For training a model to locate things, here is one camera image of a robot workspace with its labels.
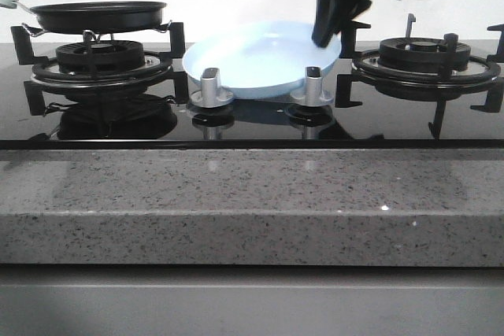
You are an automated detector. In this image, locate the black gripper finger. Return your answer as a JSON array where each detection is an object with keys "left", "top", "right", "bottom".
[
  {"left": 335, "top": 0, "right": 372, "bottom": 33},
  {"left": 312, "top": 0, "right": 342, "bottom": 47}
]

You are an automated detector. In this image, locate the black gas burner head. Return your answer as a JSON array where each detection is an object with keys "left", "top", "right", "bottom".
[
  {"left": 378, "top": 37, "right": 447, "bottom": 72},
  {"left": 56, "top": 40, "right": 145, "bottom": 73}
]

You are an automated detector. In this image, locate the light blue plate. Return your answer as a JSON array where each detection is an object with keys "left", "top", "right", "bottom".
[{"left": 183, "top": 20, "right": 342, "bottom": 99}]

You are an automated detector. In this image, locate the grey cabinet front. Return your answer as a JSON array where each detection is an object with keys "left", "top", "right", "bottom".
[{"left": 1, "top": 265, "right": 503, "bottom": 335}]

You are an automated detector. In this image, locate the silver stove knob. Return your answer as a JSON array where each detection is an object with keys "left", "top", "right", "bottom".
[
  {"left": 290, "top": 66, "right": 334, "bottom": 107},
  {"left": 191, "top": 68, "right": 235, "bottom": 109}
]

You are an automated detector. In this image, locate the black glass gas cooktop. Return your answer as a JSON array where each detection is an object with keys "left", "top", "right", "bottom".
[{"left": 1, "top": 44, "right": 503, "bottom": 150}]

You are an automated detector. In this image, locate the black pan support grate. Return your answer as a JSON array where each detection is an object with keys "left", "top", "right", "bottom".
[
  {"left": 352, "top": 13, "right": 503, "bottom": 113},
  {"left": 11, "top": 22, "right": 186, "bottom": 92}
]

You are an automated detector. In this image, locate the black frying pan green handle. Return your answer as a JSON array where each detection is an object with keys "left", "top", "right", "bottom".
[{"left": 0, "top": 0, "right": 168, "bottom": 35}]

